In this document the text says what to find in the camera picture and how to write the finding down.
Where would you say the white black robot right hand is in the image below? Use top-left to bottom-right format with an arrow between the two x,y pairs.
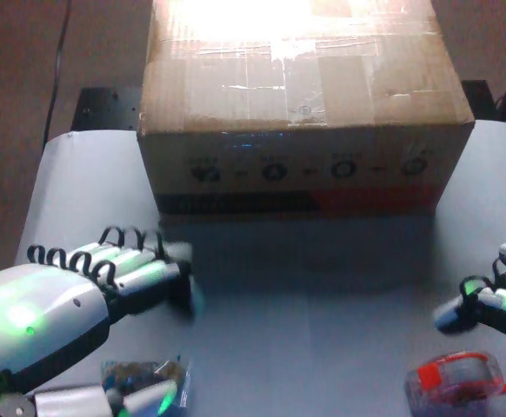
434,242 -> 506,344

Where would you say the brown cardboard box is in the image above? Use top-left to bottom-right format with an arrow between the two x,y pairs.
136,0 -> 476,222

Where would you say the black cable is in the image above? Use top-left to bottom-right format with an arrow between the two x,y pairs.
43,0 -> 72,147

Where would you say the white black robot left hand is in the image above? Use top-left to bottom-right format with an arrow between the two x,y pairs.
0,225 -> 205,417

